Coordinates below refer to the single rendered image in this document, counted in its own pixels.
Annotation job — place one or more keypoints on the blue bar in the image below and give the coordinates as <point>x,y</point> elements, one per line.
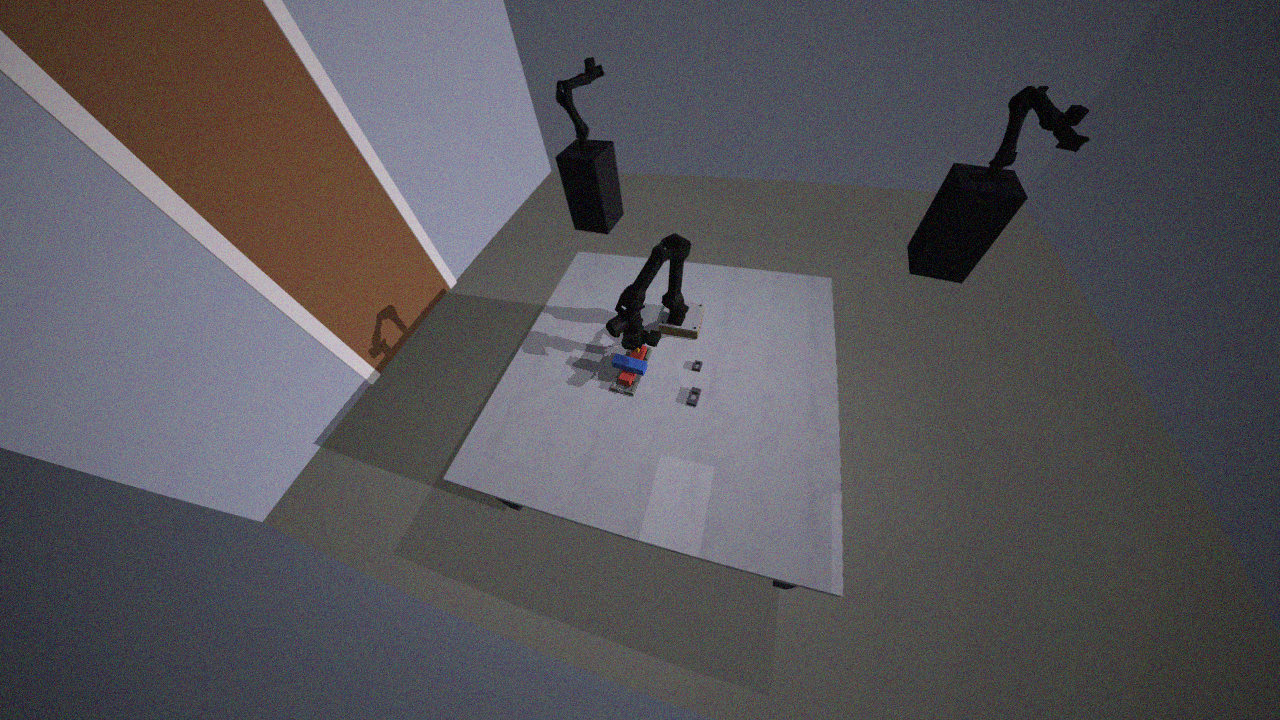
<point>629,364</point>

